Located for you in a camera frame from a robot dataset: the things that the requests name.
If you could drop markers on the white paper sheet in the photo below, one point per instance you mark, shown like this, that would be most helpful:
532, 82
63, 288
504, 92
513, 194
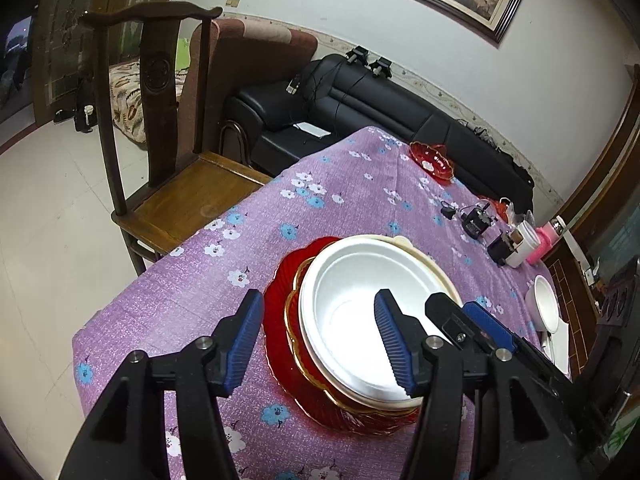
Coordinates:
311, 130

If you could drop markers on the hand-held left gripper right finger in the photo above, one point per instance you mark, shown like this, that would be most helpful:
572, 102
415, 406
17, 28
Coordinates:
392, 340

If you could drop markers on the gold-rimmed red glass plate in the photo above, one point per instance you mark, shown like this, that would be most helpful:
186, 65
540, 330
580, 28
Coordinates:
295, 330

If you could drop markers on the small white bowl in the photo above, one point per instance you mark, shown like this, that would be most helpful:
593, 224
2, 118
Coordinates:
544, 305

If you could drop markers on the large white foam bowl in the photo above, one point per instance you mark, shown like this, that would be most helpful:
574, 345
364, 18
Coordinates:
350, 285

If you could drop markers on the pink bottle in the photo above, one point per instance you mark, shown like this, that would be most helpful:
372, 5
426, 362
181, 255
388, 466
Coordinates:
545, 240

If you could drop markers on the white plate at edge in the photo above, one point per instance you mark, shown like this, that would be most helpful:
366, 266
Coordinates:
557, 350

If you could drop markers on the small red glass plate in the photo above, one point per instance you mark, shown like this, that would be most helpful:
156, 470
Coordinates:
432, 160

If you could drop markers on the black charger block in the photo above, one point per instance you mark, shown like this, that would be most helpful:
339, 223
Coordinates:
500, 249

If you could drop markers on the purple floral tablecloth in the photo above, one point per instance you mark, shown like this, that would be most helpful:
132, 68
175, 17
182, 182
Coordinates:
240, 255

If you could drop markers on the black clamp device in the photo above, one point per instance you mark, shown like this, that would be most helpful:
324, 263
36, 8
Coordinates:
381, 68
358, 56

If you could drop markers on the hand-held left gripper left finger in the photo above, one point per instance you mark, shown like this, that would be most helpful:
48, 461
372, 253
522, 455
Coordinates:
245, 340

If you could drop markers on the floral blanket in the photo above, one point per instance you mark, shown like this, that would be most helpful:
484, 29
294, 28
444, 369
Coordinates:
130, 100

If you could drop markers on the brown armchair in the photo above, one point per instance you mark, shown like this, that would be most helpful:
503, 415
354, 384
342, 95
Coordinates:
235, 70

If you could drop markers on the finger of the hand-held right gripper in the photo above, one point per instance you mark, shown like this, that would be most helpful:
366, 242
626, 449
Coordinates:
490, 322
450, 317

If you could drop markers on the beige bowl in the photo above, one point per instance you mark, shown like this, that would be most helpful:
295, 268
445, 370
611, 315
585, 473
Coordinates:
402, 241

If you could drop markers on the large red glass plate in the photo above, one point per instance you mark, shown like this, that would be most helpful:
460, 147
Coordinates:
277, 320

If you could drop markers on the brown wooden cabinet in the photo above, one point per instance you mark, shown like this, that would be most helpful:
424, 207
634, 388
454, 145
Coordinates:
607, 170

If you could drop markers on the dark carved wooden chair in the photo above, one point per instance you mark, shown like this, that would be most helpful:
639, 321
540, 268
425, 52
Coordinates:
620, 340

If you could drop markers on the white cup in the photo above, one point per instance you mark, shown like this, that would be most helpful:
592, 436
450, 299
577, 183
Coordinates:
522, 245

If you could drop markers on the white bottle on floor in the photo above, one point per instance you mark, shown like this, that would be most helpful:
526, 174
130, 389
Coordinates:
88, 117

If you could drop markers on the green cloth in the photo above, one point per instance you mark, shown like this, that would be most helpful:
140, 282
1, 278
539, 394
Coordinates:
183, 55

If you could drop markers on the black leather sofa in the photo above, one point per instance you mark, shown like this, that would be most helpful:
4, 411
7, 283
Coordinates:
400, 105

